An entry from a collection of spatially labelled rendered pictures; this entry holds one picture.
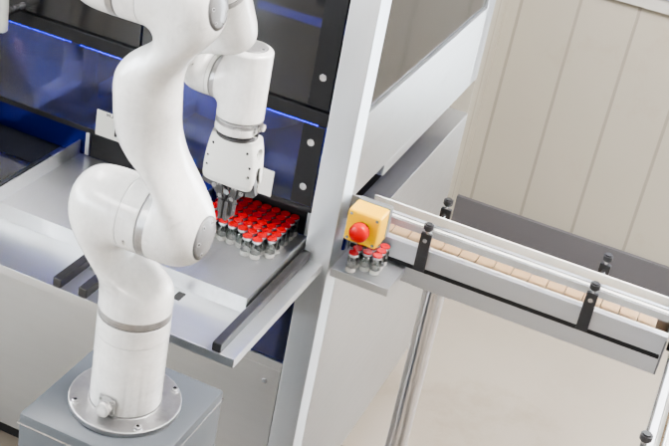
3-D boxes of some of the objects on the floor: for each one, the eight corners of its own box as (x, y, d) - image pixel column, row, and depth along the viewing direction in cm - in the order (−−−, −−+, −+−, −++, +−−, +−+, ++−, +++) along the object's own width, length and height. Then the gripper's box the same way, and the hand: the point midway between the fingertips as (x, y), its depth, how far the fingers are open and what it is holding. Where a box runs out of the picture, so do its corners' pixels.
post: (257, 545, 293) (434, -382, 195) (279, 555, 291) (468, -375, 194) (245, 561, 288) (421, -383, 190) (267, 571, 286) (457, -376, 188)
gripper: (190, 119, 206) (178, 211, 214) (267, 146, 202) (252, 238, 210) (210, 107, 212) (198, 195, 220) (286, 132, 208) (270, 222, 216)
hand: (226, 207), depth 214 cm, fingers closed
